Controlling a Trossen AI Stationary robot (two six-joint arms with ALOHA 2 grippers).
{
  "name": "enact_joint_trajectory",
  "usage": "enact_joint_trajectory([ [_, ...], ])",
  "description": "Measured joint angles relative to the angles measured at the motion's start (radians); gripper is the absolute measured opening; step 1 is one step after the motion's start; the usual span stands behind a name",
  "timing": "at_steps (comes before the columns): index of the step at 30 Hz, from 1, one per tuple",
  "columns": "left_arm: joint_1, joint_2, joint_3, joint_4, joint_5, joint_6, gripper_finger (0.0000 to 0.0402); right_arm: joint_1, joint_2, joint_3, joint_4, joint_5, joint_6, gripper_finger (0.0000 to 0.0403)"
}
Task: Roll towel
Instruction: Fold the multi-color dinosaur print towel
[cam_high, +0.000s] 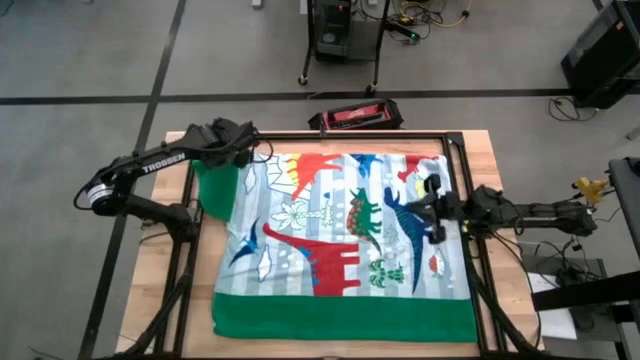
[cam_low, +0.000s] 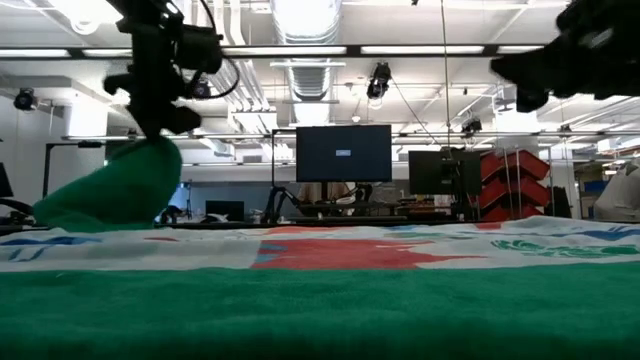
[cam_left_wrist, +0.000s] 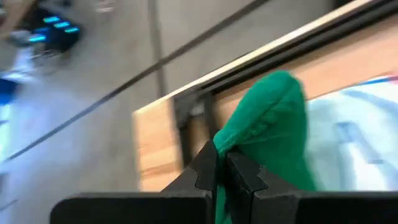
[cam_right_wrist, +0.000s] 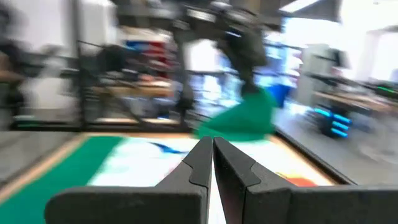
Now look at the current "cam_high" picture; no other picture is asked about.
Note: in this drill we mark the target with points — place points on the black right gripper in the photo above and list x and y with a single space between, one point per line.
452 207

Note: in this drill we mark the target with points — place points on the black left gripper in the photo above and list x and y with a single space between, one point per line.
230 140

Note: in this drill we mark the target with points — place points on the dinosaur print towel green border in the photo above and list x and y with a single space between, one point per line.
325 320

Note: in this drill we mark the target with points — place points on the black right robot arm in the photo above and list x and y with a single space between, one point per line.
550 215

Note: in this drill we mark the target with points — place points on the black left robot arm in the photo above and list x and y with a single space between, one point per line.
160 161

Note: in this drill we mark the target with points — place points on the grey side table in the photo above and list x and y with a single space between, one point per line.
537 260

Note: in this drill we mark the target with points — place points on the red and black tool case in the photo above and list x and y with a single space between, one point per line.
357 115

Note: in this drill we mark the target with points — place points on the black computer tower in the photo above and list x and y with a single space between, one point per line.
332 30

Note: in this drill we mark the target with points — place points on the black power adapter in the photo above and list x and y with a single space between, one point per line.
570 276

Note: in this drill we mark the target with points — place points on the black wheeled cart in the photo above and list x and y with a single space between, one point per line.
362 45

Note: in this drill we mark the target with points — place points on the white paper sheet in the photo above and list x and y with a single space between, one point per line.
557 325

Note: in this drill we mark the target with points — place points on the black crossbar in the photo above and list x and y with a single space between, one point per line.
590 292

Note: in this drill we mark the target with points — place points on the black power strip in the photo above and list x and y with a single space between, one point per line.
402 31

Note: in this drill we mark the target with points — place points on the dark grey workbench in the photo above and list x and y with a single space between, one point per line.
627 200

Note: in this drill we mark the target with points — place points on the black equipment case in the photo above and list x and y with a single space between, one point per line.
605 55

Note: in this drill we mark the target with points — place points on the black metal table frame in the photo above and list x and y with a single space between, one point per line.
300 135

